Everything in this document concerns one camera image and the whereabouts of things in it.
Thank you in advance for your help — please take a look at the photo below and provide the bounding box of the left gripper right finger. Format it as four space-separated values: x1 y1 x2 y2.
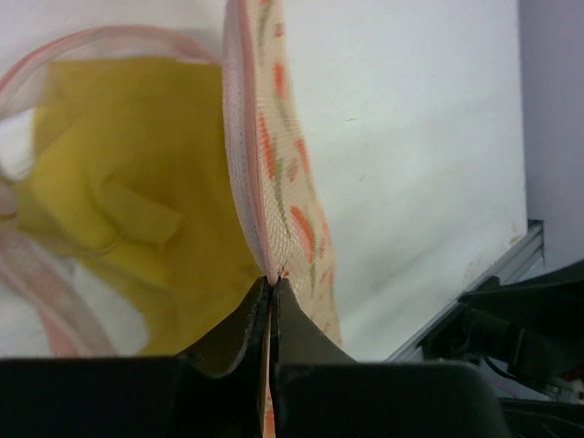
270 279 511 437

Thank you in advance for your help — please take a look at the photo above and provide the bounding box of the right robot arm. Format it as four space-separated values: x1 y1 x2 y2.
419 262 583 437

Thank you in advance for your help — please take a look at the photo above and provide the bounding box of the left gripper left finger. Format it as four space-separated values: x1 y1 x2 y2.
1 277 269 437

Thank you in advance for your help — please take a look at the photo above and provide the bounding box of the yellow bra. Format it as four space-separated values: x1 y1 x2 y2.
14 57 260 355

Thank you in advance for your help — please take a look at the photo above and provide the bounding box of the floral mesh laundry bag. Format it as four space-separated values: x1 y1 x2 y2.
1 1 339 437

